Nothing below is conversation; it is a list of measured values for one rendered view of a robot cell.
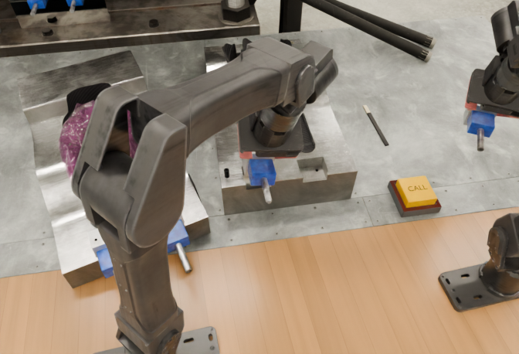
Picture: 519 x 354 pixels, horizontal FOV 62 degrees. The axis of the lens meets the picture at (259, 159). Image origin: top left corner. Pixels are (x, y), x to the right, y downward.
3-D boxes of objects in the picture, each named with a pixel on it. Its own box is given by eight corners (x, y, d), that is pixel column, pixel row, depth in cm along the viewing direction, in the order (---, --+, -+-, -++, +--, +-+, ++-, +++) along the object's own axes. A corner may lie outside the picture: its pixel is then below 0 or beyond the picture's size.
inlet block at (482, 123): (489, 162, 81) (500, 142, 77) (461, 156, 82) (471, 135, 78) (488, 119, 90) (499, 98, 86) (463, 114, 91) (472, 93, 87)
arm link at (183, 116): (270, 26, 57) (56, 107, 36) (328, 51, 53) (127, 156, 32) (258, 106, 64) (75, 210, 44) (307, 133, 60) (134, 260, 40)
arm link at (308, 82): (296, 67, 69) (295, 2, 59) (343, 88, 66) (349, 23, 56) (252, 113, 64) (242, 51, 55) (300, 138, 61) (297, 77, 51)
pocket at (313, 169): (327, 186, 84) (329, 174, 81) (300, 189, 83) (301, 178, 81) (320, 168, 87) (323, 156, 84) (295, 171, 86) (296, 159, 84)
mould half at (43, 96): (211, 233, 83) (205, 199, 75) (72, 289, 75) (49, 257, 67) (139, 85, 113) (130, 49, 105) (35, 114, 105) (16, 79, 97)
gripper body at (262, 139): (236, 117, 70) (242, 94, 64) (296, 118, 72) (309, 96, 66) (239, 154, 68) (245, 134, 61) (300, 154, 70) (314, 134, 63)
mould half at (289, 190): (351, 199, 88) (362, 154, 78) (224, 216, 86) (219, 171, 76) (298, 57, 121) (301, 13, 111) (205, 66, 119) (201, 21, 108)
